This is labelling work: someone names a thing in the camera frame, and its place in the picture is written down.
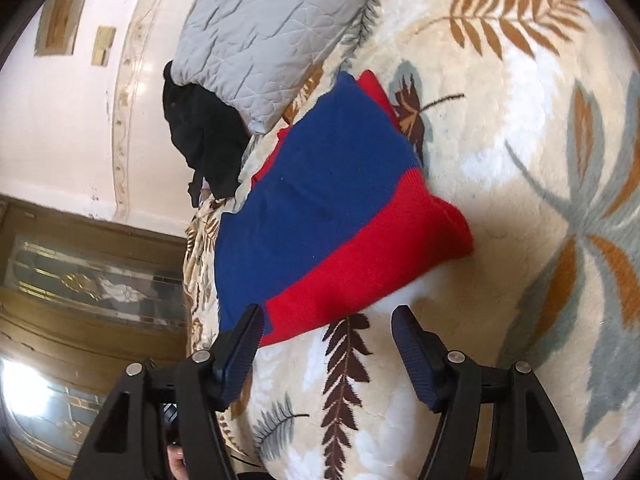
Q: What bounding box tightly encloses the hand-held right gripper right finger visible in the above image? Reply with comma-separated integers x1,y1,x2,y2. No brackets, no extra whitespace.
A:
391,304,586,480

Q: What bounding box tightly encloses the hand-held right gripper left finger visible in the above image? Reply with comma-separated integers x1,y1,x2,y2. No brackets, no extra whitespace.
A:
70,303,266,480

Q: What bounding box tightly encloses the red and blue sweater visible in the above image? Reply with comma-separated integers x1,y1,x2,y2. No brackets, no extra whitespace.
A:
212,70,475,348

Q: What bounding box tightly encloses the person's right hand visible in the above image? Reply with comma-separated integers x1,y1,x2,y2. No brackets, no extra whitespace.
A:
167,447,190,480

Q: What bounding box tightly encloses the wooden door with glass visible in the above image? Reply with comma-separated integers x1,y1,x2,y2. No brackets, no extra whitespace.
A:
0,195,221,480

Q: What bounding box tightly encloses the leaf-print blanket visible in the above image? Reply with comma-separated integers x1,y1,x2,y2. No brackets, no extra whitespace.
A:
182,0,640,480

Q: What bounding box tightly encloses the black garment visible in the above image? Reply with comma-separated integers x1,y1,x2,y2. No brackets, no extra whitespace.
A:
162,60,251,208

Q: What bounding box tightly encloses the grey quilted pillow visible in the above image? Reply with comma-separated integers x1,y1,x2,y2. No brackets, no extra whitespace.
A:
172,0,396,135

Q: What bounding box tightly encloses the framed wall plaque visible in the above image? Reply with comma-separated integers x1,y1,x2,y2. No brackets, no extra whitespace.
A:
34,0,92,57

